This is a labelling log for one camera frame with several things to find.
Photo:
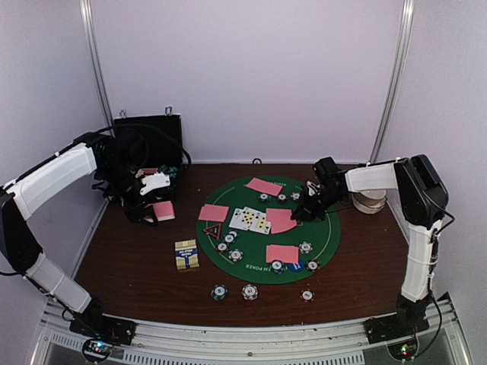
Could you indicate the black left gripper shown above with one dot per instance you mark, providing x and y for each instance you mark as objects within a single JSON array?
[{"x": 135, "y": 214}]

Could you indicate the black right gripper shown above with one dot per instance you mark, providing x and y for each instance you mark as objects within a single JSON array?
[{"x": 304, "y": 211}]

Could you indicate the pink playing card deck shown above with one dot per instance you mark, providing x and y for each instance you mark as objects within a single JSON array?
[{"x": 162, "y": 211}]

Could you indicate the face-down card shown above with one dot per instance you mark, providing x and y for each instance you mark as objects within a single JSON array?
[{"x": 280, "y": 220}]

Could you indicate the dealt card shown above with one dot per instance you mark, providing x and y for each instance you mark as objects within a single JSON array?
[
  {"x": 265, "y": 187},
  {"x": 214, "y": 213}
]

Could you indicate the face-up spades card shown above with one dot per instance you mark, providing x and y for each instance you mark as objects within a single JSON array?
[
  {"x": 247, "y": 217},
  {"x": 235, "y": 219}
]

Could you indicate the blue round button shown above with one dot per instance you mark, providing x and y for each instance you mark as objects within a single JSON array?
[{"x": 296, "y": 267}]

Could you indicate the red triangular dealer marker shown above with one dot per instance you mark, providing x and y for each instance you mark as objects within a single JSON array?
[{"x": 213, "y": 231}]

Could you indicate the brown chip stack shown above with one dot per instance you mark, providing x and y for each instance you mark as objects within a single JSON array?
[{"x": 307, "y": 295}]

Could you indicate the blue white chip stack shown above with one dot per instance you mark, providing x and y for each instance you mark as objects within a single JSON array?
[{"x": 250, "y": 292}]

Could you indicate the dark blue chip stack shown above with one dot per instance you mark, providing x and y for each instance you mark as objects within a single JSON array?
[{"x": 219, "y": 292}]

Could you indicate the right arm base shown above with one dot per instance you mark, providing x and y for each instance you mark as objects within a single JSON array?
[{"x": 402, "y": 342}]

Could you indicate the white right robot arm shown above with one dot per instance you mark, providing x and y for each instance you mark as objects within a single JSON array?
[{"x": 423, "y": 198}]

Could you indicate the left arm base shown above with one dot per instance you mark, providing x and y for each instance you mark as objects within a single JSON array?
[{"x": 101, "y": 342}]

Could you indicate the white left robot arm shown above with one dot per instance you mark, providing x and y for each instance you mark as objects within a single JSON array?
[{"x": 96, "y": 154}]

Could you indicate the red card deck in case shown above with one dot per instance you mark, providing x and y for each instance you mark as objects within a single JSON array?
[{"x": 146, "y": 172}]

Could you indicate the upper white bowl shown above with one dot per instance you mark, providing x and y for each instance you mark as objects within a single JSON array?
[{"x": 372, "y": 196}]

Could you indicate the black poker case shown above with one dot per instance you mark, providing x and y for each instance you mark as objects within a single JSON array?
[{"x": 162, "y": 143}]

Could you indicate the round green poker mat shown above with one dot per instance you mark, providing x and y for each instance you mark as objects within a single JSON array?
[{"x": 324, "y": 235}]

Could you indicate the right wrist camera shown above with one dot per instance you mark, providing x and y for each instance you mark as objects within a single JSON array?
[{"x": 327, "y": 172}]

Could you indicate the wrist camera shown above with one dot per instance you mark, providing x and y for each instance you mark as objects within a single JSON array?
[
  {"x": 327, "y": 172},
  {"x": 153, "y": 182}
]

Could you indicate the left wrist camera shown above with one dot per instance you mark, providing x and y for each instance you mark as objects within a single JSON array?
[{"x": 153, "y": 182}]

